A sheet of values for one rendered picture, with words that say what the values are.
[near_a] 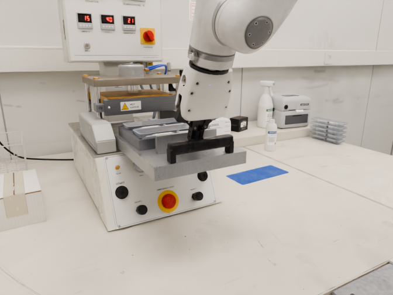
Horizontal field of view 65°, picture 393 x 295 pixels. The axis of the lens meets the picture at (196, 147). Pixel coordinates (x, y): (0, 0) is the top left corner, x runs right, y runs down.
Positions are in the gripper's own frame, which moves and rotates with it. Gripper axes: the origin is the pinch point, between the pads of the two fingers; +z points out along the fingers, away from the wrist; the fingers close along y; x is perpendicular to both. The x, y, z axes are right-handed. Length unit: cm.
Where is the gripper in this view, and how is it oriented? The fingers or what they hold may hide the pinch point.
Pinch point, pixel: (195, 134)
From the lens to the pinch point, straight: 65.4
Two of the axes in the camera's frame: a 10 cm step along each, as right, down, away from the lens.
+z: -1.7, 8.2, 5.5
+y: 8.7, -1.4, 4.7
